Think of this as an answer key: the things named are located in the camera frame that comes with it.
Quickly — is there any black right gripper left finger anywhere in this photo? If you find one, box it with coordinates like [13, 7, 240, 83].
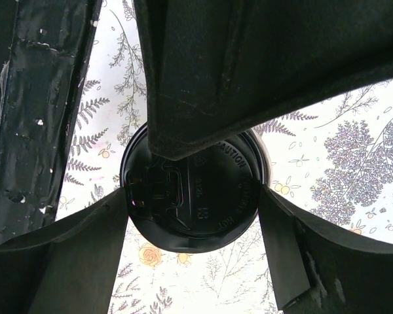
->
[0, 188, 128, 313]

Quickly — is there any black plastic coffee lid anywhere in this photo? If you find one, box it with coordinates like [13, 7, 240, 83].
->
[120, 126, 271, 253]

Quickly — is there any floral patterned table mat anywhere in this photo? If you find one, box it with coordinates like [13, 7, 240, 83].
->
[56, 1, 393, 313]

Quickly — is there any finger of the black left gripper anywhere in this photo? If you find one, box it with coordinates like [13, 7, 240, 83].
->
[134, 0, 393, 160]

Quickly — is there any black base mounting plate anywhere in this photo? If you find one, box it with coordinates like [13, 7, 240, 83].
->
[0, 1, 102, 244]

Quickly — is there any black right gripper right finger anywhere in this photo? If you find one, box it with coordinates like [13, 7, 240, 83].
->
[258, 186, 393, 313]

